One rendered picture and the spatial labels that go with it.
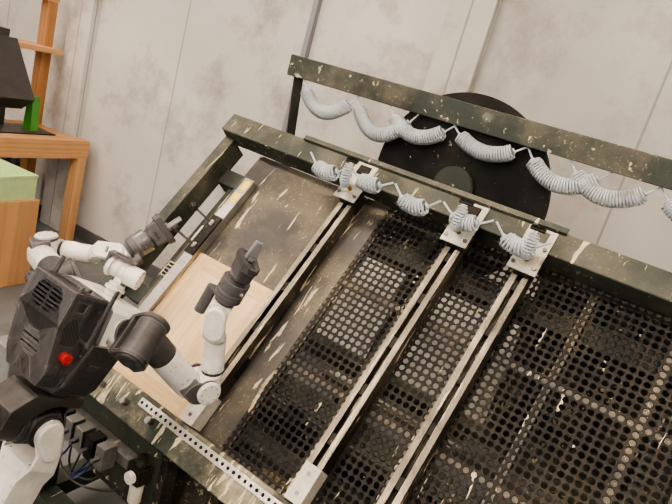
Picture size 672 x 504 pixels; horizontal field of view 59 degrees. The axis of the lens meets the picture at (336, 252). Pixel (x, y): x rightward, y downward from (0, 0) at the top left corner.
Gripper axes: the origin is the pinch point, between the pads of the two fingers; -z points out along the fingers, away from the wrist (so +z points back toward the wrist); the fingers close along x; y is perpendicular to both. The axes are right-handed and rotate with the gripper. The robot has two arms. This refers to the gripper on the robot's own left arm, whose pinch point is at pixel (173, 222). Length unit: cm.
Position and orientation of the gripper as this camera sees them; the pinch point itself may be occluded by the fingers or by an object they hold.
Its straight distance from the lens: 229.9
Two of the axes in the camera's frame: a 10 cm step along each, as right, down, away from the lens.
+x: 5.2, 8.3, 2.1
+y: 3.4, 0.3, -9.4
